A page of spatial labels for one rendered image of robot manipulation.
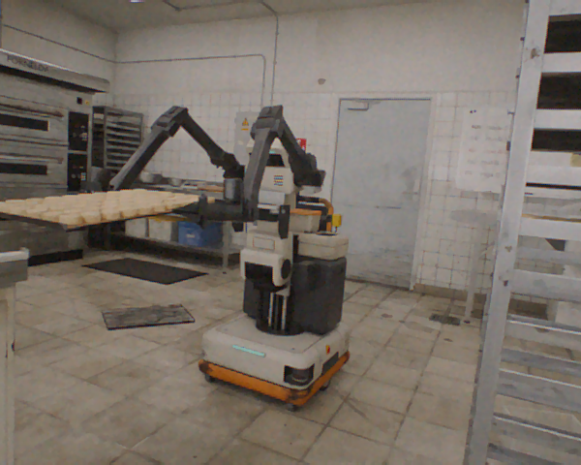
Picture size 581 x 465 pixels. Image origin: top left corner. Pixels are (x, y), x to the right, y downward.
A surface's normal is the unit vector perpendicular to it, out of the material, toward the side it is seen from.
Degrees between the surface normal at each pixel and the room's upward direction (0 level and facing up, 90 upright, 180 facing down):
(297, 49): 90
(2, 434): 90
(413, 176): 90
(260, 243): 99
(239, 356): 90
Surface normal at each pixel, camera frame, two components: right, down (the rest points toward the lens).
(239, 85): -0.43, 0.07
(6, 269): 0.88, 0.12
